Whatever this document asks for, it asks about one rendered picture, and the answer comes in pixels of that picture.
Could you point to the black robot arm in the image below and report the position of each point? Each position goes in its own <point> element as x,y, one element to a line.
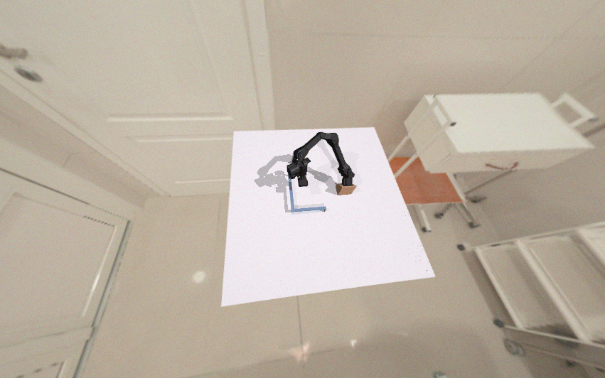
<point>302,162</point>

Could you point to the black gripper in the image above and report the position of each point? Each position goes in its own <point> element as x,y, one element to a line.
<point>302,181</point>

